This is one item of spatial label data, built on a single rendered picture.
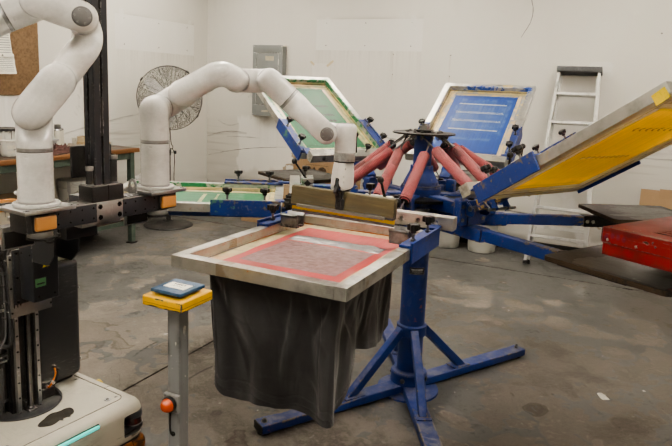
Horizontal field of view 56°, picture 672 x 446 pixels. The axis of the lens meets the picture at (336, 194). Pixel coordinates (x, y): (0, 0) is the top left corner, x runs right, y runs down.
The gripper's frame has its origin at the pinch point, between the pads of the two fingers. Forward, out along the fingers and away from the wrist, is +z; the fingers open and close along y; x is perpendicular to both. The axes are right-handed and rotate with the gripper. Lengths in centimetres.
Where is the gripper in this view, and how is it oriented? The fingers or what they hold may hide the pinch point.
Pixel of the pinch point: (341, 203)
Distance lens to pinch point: 225.5
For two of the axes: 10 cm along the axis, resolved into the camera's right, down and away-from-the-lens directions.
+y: -4.4, 1.3, -8.9
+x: 9.0, 1.2, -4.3
